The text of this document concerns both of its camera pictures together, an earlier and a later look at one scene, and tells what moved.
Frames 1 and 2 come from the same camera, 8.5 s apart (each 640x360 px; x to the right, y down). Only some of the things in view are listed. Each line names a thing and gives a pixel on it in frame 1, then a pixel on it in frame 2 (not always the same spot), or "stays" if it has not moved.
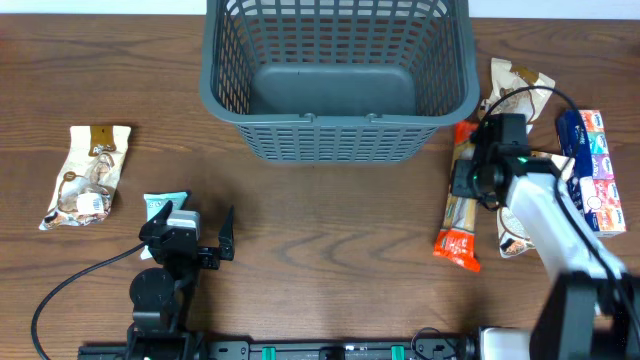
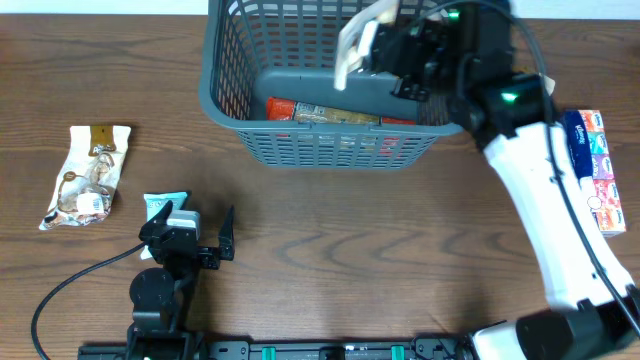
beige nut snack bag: x=94 y=161 stays
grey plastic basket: x=338 y=81 stays
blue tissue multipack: x=581 y=136 stays
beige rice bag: x=511 y=236 to x=354 y=40
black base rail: x=449 y=348 stays
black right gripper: x=458 y=180 to x=426 y=32
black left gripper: x=211 y=260 stays
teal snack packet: x=154 y=203 stays
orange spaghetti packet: x=455 y=238 to x=279 y=109
